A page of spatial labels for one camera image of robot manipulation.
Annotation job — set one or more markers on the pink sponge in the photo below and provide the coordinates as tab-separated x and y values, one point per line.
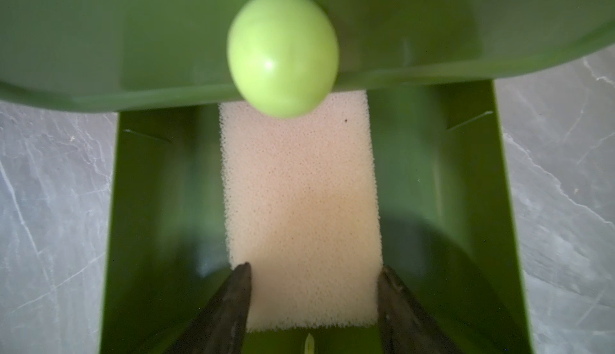
301	208

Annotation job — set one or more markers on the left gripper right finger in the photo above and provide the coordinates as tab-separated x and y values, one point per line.
404	325

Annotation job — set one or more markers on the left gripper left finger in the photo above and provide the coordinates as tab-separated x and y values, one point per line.
222	324

